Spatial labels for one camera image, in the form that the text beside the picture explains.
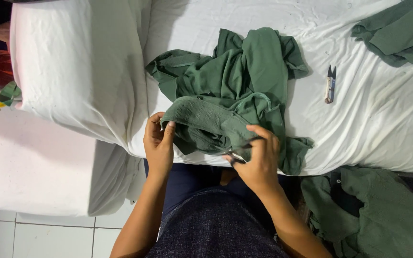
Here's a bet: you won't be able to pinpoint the person's right hand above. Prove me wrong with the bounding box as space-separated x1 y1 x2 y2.
223 124 282 194

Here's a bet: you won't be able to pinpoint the black thread snips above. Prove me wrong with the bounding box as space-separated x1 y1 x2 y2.
215 136 264 168

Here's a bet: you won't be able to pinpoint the person's left hand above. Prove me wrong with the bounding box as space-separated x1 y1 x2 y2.
143 112 176 177

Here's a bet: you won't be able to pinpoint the heap of green garments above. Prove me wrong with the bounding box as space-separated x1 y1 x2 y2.
301 166 413 258

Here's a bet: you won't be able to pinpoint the green garment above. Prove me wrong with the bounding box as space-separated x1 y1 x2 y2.
351 0 413 80
145 27 315 176

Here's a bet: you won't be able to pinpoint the person's dark tweed top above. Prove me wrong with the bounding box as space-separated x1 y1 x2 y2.
146 188 289 258

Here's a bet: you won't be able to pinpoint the folded green garment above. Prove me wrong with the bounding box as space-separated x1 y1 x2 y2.
351 0 413 80

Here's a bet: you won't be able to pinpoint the white handled thread snips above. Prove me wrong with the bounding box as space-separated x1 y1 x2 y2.
324 65 337 104

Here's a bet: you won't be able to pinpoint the person's navy trousers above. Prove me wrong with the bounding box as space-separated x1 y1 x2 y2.
143 159 300 230

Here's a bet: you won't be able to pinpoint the green fabric scrap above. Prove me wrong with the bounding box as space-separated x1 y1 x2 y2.
0 81 22 107

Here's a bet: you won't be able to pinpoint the white bed sheet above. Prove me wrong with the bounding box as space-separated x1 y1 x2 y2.
9 0 413 217

